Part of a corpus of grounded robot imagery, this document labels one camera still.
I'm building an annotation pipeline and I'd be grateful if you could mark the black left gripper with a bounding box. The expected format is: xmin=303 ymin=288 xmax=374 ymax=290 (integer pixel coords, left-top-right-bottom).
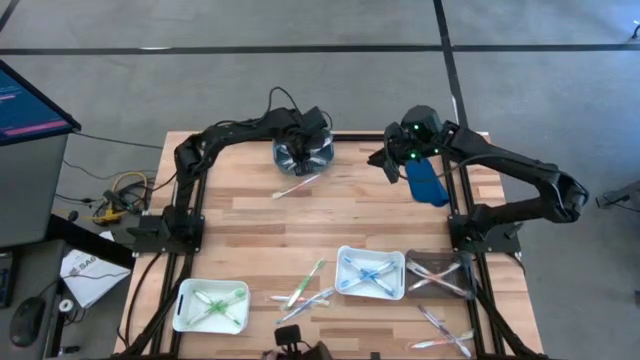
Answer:
xmin=282 ymin=122 xmax=322 ymax=176

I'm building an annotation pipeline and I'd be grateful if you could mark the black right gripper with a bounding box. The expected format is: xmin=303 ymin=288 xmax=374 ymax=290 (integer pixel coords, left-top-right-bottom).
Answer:
xmin=367 ymin=134 xmax=419 ymax=184

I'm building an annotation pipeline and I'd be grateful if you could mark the orange toothbrush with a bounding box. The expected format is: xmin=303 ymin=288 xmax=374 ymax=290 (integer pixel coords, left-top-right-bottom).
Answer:
xmin=412 ymin=264 xmax=471 ymax=296
xmin=407 ymin=259 xmax=470 ymax=298
xmin=271 ymin=173 xmax=322 ymax=200
xmin=409 ymin=329 xmax=476 ymax=350
xmin=406 ymin=262 xmax=464 ymax=292

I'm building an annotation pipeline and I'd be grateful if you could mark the blue toothbrush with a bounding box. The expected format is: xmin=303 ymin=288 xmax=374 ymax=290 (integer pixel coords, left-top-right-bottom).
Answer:
xmin=342 ymin=263 xmax=396 ymax=289
xmin=344 ymin=259 xmax=399 ymax=297
xmin=339 ymin=260 xmax=400 ymax=291
xmin=341 ymin=256 xmax=397 ymax=296
xmin=276 ymin=287 xmax=336 ymax=325
xmin=338 ymin=264 xmax=386 ymax=292

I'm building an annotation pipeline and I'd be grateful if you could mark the green toothbrush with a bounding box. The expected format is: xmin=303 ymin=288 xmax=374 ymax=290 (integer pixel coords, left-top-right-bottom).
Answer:
xmin=187 ymin=288 xmax=250 ymax=325
xmin=285 ymin=258 xmax=328 ymax=310
xmin=187 ymin=294 xmax=241 ymax=326
xmin=192 ymin=290 xmax=242 ymax=326

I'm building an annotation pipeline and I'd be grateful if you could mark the white plastic bin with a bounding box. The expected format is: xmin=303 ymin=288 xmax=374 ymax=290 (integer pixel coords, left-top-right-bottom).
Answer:
xmin=172 ymin=277 xmax=252 ymax=335
xmin=333 ymin=244 xmax=407 ymax=302

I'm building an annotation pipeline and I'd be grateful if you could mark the teal plastic bin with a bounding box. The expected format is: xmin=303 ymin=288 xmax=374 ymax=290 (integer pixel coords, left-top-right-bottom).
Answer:
xmin=271 ymin=127 xmax=335 ymax=177

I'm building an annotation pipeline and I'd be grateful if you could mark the blue cloth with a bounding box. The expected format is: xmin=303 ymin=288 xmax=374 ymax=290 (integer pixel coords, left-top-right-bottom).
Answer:
xmin=404 ymin=158 xmax=450 ymax=208

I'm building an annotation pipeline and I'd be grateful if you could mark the dark translucent plastic bin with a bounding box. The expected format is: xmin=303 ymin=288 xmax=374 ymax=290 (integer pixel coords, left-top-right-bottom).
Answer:
xmin=402 ymin=248 xmax=477 ymax=301

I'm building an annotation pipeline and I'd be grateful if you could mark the black boxy device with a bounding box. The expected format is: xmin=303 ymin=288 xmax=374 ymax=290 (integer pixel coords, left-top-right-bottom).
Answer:
xmin=263 ymin=323 xmax=332 ymax=360

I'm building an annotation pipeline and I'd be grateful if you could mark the yellow tool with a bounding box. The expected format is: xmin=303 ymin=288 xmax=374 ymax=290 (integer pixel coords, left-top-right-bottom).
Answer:
xmin=92 ymin=209 xmax=125 ymax=226

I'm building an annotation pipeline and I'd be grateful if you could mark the white paper sheet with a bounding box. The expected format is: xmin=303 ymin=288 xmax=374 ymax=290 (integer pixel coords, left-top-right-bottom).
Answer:
xmin=59 ymin=248 xmax=132 ymax=309

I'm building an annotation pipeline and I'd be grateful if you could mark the grey stand leg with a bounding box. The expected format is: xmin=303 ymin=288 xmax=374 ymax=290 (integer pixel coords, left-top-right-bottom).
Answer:
xmin=594 ymin=179 xmax=640 ymax=214

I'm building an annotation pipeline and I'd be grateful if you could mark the dark office desk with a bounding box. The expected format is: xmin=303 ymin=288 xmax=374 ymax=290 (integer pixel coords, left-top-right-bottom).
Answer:
xmin=0 ymin=213 xmax=136 ymax=360

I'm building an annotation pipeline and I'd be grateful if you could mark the grey monitor stand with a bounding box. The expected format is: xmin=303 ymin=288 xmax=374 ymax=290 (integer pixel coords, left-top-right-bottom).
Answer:
xmin=0 ymin=133 xmax=70 ymax=249

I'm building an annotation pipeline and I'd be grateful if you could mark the computer monitor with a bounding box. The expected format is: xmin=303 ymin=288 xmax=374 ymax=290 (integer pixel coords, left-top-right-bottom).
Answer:
xmin=0 ymin=59 xmax=82 ymax=147

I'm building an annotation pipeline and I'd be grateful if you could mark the black computer mouse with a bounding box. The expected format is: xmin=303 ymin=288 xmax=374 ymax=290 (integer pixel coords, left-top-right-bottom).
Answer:
xmin=8 ymin=296 xmax=45 ymax=349

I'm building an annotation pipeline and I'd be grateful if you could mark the black keyboard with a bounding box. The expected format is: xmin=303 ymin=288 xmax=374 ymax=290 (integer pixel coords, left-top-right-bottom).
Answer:
xmin=0 ymin=251 xmax=19 ymax=309

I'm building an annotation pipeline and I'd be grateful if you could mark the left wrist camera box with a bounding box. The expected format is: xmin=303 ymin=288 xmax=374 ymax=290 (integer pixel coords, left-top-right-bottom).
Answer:
xmin=302 ymin=105 xmax=330 ymax=134

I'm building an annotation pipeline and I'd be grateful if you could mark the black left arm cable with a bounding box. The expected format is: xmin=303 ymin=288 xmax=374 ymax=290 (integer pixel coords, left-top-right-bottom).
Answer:
xmin=214 ymin=86 xmax=334 ymax=132

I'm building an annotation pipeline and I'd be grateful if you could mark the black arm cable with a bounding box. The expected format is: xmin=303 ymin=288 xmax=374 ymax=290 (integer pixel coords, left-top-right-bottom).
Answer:
xmin=434 ymin=152 xmax=506 ymax=181
xmin=214 ymin=86 xmax=334 ymax=132

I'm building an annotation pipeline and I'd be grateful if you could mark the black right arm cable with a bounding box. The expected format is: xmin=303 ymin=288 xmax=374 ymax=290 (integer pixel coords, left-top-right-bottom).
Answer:
xmin=434 ymin=152 xmax=506 ymax=181

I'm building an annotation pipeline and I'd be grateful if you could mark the yellow cable loop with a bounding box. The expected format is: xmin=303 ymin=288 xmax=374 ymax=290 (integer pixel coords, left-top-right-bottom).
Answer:
xmin=110 ymin=171 xmax=150 ymax=202

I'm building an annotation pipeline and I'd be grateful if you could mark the thin black monitor cable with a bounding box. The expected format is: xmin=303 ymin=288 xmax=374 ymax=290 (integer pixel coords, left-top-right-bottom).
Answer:
xmin=73 ymin=129 xmax=164 ymax=150

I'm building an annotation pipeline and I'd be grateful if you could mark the black hanging cable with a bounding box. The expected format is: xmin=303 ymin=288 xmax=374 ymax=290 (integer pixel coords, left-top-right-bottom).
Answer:
xmin=117 ymin=252 xmax=165 ymax=351

